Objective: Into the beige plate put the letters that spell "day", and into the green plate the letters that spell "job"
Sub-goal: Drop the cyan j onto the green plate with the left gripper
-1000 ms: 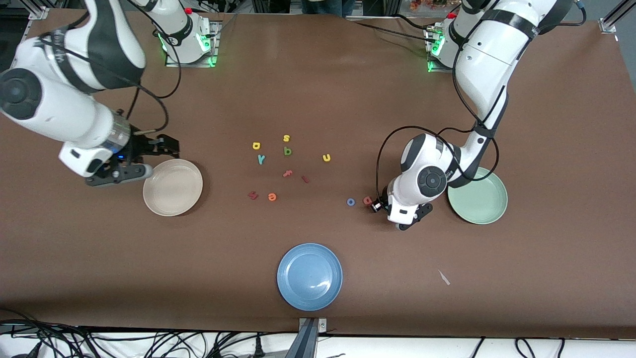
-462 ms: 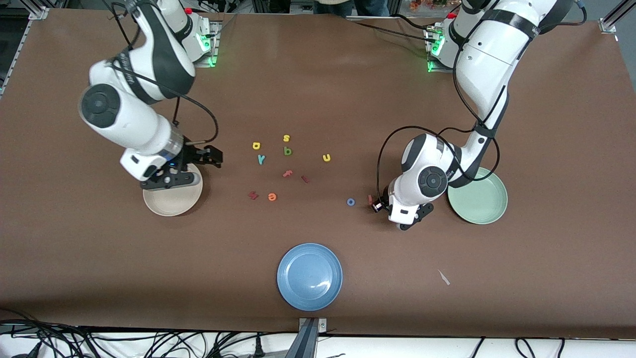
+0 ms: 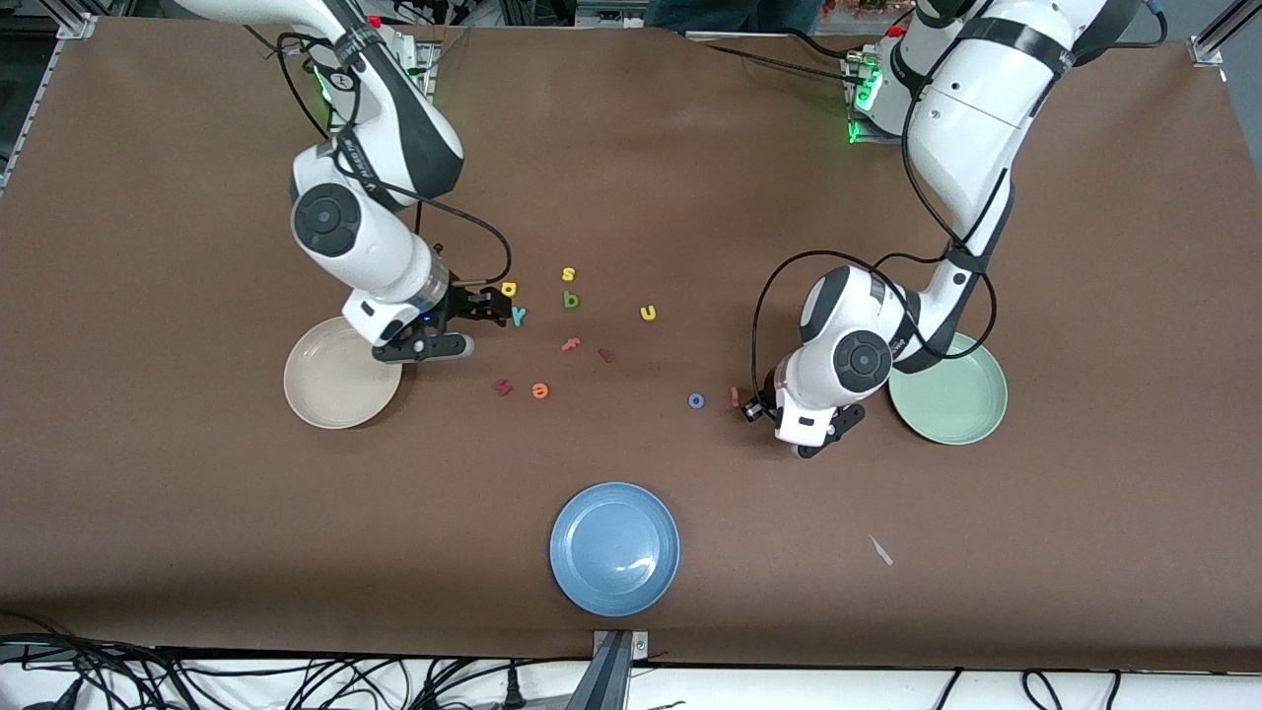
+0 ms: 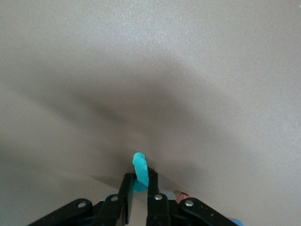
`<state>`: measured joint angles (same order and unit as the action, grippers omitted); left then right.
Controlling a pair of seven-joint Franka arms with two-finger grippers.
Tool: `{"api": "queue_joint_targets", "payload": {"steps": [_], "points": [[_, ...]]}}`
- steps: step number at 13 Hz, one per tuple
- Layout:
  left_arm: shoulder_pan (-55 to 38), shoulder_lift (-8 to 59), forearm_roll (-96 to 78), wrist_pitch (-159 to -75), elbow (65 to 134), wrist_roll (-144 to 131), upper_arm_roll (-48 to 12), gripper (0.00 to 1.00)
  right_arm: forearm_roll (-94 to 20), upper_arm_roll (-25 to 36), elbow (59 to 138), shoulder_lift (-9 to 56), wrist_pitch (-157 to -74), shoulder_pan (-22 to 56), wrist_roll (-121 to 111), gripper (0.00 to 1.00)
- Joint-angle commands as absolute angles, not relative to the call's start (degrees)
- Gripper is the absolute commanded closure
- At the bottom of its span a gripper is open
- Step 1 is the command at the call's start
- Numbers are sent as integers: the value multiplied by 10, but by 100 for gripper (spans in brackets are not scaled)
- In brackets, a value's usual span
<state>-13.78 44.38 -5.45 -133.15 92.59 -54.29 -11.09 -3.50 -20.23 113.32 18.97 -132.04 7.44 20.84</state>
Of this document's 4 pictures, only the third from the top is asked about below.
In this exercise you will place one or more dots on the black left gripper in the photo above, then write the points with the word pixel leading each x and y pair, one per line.
pixel 757 408

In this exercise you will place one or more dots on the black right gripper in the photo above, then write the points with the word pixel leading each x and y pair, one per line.
pixel 465 304

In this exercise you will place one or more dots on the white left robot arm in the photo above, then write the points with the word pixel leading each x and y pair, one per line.
pixel 966 128

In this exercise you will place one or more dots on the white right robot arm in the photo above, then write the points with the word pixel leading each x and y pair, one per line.
pixel 345 227

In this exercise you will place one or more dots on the beige round plate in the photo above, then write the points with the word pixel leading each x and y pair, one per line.
pixel 325 385

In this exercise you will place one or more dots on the white paper scrap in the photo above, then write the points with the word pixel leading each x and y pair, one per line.
pixel 881 552

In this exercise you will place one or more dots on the blue round plate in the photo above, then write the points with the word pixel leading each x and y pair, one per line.
pixel 614 548

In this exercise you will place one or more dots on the green round plate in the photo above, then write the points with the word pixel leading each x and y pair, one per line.
pixel 956 404

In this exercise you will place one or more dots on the brown table cover sheet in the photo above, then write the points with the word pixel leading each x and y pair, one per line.
pixel 690 197

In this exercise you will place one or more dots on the aluminium corner profile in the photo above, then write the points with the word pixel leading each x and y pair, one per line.
pixel 1208 44

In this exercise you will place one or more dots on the aluminium right arm base plate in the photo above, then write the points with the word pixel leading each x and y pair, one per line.
pixel 426 54

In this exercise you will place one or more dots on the aluminium left arm base plate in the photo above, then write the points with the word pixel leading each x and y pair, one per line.
pixel 868 138

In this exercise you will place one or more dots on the metal camera mount pole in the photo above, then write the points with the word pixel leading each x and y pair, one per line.
pixel 611 680

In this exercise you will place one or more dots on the aluminium side frame profile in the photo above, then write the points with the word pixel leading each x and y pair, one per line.
pixel 74 25

